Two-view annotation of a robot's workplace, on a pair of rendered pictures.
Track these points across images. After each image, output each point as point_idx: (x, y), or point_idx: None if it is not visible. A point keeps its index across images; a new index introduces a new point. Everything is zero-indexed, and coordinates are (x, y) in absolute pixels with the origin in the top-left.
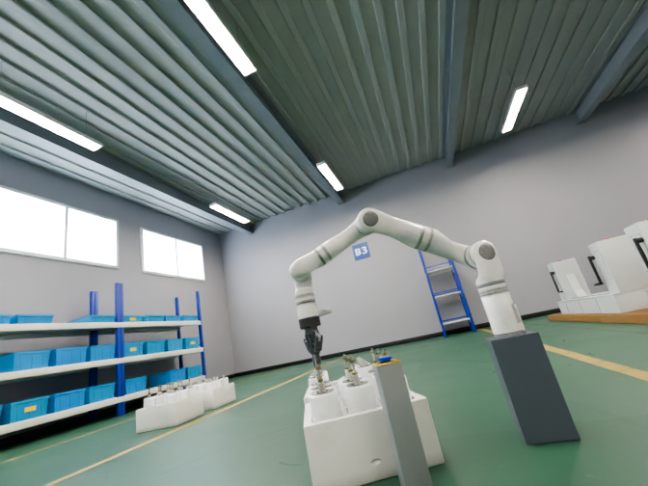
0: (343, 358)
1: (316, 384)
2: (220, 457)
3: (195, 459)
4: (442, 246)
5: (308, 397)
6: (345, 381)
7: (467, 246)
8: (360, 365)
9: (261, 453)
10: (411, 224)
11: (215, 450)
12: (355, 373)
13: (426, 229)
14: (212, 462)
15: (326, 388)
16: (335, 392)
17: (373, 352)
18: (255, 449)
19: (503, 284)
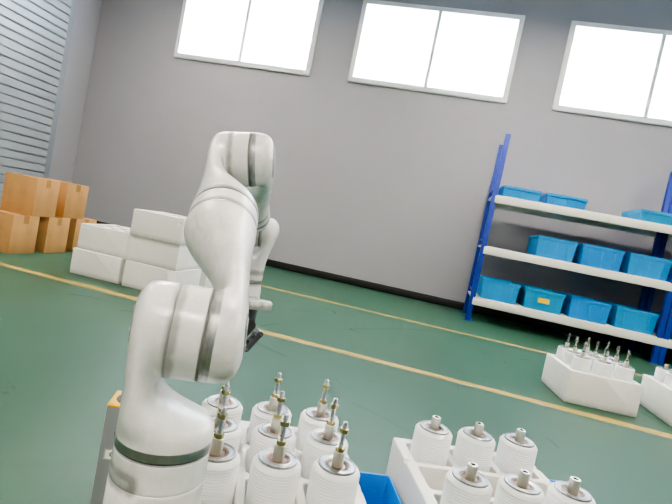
0: (331, 403)
1: (311, 409)
2: (377, 432)
3: (386, 418)
4: (194, 258)
5: (395, 441)
6: (270, 423)
7: (226, 286)
8: (480, 474)
9: (364, 458)
10: (202, 181)
11: (409, 429)
12: (218, 408)
13: (194, 201)
14: (363, 428)
15: (257, 410)
16: (209, 410)
17: (340, 430)
18: (386, 454)
19: (112, 454)
